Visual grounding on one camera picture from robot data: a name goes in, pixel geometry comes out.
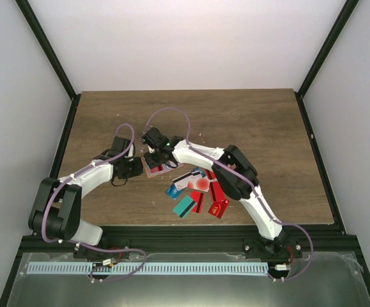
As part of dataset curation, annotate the red card black stripe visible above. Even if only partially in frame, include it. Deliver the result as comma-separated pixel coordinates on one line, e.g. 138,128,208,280
190,191,205,214
150,164,169,174

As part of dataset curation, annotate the pink card holder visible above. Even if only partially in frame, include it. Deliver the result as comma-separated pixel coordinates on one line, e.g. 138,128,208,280
141,157,183,178

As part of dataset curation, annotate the red VIP card front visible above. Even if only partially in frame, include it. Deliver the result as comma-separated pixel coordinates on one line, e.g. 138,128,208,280
208,199,229,219

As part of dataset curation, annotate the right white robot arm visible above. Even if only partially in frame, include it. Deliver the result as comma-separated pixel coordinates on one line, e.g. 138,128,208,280
141,127,288,258

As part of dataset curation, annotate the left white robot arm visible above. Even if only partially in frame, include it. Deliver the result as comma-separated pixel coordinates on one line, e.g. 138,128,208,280
28,136,143,258

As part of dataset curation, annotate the white card black stripe upper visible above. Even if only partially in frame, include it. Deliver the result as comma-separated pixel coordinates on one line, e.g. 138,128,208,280
173,168,206,191

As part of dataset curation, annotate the blue card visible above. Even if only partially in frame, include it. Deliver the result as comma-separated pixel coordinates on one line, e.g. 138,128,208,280
166,184,183,200

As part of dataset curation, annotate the white card centre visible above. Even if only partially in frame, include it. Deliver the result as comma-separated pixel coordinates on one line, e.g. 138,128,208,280
187,176,211,192

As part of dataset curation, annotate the teal card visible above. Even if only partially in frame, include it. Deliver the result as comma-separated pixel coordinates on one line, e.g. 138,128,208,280
173,196,196,219

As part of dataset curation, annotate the red card upper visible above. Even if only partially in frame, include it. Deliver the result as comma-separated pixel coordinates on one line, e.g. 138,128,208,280
204,169,226,202

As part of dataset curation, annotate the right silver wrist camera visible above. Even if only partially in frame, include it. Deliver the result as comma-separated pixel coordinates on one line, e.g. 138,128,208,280
144,143,156,154

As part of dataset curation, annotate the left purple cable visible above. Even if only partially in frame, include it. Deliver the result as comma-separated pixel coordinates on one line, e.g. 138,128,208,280
40,123,148,283

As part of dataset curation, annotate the purple cable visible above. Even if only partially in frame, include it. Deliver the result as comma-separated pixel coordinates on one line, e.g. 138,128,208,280
144,107,315,283
40,123,148,283

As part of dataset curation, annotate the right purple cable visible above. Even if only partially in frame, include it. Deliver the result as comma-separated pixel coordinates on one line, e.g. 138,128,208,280
144,107,315,283

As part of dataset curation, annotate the light blue slotted cable duct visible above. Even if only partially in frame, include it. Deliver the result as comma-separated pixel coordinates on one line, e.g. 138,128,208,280
27,262,268,276

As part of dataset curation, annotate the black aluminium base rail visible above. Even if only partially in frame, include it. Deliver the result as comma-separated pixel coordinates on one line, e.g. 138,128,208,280
21,225,358,256

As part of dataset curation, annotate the left black frame post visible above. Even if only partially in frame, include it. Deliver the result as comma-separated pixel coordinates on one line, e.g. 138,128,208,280
14,0,78,98

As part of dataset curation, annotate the black frame post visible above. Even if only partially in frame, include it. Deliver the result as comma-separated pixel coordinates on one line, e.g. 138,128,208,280
14,0,78,98
298,0,360,95

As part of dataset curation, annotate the right black frame post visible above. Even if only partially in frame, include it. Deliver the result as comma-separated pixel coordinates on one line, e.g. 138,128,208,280
298,0,360,95

